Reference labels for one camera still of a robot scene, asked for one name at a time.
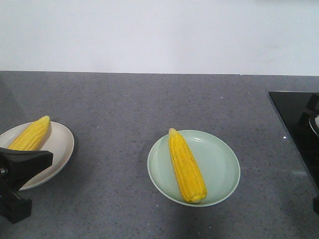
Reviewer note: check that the yellow corn cob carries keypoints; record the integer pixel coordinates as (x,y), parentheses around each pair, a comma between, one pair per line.
(31,137)
(189,179)

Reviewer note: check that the cream plate on side counter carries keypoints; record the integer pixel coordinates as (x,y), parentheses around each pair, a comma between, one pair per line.
(59,140)

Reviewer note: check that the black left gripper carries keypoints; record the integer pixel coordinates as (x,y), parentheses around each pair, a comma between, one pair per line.
(16,168)

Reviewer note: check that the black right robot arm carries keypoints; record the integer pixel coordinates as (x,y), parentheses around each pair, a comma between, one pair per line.
(316,204)

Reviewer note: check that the black glass gas hob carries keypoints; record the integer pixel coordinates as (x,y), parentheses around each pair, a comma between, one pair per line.
(299,111)

